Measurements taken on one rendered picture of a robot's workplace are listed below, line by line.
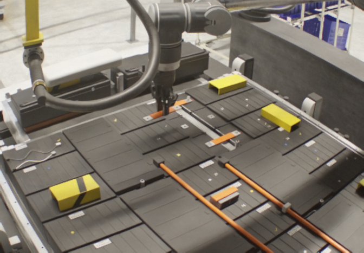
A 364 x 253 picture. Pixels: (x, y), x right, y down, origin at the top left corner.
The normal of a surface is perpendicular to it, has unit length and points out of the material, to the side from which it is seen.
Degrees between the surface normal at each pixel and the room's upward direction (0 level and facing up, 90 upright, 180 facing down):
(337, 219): 0
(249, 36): 90
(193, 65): 90
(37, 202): 0
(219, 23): 90
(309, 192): 0
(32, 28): 90
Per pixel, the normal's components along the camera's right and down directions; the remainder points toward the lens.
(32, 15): 0.38, 0.48
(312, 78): -0.79, 0.29
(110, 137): 0.04, -0.86
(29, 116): 0.60, 0.43
